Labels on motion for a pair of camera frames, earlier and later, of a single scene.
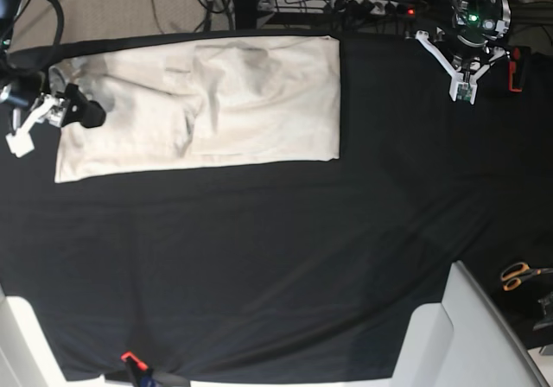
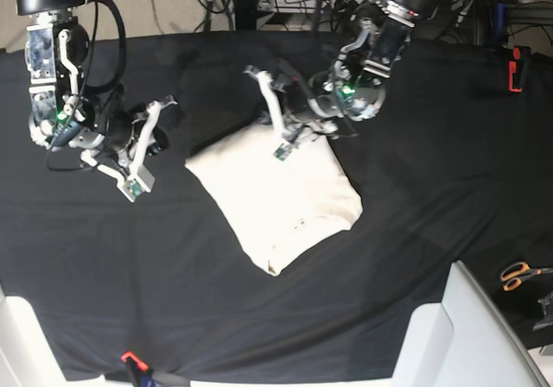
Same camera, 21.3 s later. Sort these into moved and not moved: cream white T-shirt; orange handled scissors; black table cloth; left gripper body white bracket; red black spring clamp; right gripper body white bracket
Moved: left gripper body white bracket; cream white T-shirt; right gripper body white bracket
Not moved: black table cloth; red black spring clamp; orange handled scissors
